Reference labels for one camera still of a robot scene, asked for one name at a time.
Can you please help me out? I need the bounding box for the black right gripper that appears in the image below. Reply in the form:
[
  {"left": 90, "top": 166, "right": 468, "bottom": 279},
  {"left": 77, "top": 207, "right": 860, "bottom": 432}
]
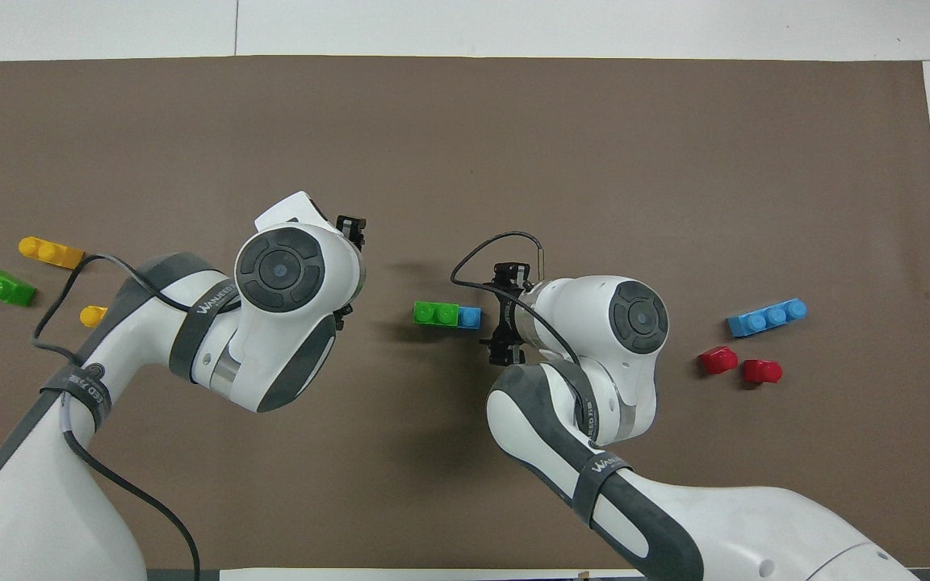
[{"left": 333, "top": 215, "right": 532, "bottom": 369}]

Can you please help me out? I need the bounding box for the green two-stud toy brick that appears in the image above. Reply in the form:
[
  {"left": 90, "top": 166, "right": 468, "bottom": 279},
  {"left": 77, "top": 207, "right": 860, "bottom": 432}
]
[
  {"left": 0, "top": 268, "right": 36, "bottom": 307},
  {"left": 413, "top": 301, "right": 461, "bottom": 328}
]

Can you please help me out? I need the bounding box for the brown paper table mat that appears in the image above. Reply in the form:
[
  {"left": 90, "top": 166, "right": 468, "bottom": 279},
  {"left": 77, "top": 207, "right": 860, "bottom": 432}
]
[{"left": 0, "top": 55, "right": 930, "bottom": 570}]

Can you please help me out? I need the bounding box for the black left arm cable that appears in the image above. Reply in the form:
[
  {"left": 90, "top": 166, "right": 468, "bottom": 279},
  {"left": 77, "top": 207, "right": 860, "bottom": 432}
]
[{"left": 33, "top": 253, "right": 201, "bottom": 581}]

